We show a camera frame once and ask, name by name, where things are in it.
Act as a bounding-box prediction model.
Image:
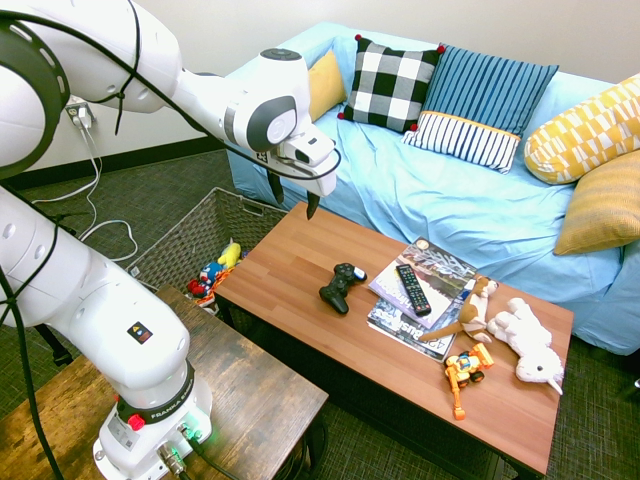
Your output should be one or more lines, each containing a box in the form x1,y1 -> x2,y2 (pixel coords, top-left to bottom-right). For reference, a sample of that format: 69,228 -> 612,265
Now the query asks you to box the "wall power outlet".
64,99 -> 91,125

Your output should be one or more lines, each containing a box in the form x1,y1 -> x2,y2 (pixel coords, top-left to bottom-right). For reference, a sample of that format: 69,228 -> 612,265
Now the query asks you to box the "business magazine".
366,298 -> 457,364

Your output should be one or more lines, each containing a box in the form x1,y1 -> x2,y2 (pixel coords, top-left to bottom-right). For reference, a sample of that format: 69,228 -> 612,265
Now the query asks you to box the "white charging cable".
30,127 -> 139,264

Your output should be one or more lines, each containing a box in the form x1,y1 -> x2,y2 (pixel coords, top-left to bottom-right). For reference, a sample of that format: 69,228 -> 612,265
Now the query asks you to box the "yellow knit striped cushion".
553,149 -> 640,257

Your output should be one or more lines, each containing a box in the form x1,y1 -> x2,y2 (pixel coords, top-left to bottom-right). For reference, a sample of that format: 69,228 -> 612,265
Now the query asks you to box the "yellow plush toy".
217,239 -> 244,269

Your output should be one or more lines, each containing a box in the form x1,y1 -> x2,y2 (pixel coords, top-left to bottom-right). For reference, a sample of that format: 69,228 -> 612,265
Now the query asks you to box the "black cable bundle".
277,422 -> 329,480

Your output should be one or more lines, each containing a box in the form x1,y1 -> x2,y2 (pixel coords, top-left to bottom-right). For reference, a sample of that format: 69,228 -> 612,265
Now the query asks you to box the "black gamepad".
318,262 -> 369,316

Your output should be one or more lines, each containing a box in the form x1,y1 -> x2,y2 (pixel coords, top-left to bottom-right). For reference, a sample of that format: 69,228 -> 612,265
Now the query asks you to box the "black white checked cushion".
337,33 -> 446,134

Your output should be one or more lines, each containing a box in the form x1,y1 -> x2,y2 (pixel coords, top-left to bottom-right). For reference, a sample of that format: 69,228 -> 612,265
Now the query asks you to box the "yellow white patterned cushion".
523,73 -> 640,186

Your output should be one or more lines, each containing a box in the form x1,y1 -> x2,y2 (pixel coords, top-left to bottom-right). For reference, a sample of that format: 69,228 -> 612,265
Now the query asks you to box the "blue red plush toy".
187,262 -> 224,301

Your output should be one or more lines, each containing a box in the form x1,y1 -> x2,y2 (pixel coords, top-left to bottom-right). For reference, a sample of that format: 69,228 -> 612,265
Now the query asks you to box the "plain mustard cushion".
307,48 -> 348,123

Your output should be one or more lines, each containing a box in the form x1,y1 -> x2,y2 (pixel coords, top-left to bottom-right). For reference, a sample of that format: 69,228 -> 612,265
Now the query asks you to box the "black base connector cable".
179,423 -> 242,480

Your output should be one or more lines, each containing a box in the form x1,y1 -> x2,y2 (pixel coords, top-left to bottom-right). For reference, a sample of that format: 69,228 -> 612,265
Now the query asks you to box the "light blue covered sofa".
225,20 -> 640,356

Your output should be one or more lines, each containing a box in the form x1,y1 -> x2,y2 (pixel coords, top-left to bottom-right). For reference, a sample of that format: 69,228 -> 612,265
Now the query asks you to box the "wooden coffee table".
214,201 -> 575,480

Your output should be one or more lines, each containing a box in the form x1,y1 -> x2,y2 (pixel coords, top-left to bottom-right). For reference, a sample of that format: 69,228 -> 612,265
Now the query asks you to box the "orange toy excavator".
443,342 -> 495,421

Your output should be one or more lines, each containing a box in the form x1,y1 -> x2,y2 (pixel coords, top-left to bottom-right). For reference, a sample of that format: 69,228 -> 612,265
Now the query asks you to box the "orange striped toy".
197,267 -> 236,307

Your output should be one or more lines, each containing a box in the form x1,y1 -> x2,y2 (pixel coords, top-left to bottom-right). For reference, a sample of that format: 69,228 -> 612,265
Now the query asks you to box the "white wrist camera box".
283,133 -> 336,169

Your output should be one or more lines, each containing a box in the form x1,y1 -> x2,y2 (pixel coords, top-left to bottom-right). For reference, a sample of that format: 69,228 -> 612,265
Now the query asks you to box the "dark rustic wooden stand table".
0,284 -> 330,480

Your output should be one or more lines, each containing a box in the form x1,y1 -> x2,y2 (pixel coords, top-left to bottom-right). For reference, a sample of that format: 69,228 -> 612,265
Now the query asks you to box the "brown white plush dog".
418,275 -> 500,344

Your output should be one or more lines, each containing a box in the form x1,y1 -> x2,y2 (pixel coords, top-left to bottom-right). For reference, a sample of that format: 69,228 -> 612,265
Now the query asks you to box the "purple-edged magazine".
368,236 -> 478,330

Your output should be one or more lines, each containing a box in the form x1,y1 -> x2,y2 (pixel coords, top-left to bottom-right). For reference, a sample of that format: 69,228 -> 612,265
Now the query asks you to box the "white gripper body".
269,154 -> 337,198

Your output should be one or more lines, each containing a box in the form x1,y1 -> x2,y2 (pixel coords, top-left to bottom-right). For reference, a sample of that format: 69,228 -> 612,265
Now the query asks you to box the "white plush unicorn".
486,297 -> 565,396

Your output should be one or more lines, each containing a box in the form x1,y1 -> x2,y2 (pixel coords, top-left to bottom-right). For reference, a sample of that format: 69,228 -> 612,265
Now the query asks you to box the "blue striped cushion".
419,43 -> 560,140

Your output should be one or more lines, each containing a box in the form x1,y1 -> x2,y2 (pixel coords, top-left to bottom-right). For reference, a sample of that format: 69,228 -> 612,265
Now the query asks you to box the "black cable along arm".
0,0 -> 343,480

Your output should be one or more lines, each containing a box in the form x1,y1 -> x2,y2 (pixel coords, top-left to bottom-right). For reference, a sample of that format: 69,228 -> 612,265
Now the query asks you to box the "black remote control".
395,263 -> 432,317

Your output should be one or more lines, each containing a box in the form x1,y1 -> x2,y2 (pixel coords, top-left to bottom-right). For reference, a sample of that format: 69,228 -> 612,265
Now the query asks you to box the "white navy striped cushion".
402,110 -> 522,175

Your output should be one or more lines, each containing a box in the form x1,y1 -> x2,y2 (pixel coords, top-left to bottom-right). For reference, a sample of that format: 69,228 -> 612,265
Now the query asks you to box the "grey wicker basket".
124,186 -> 290,321

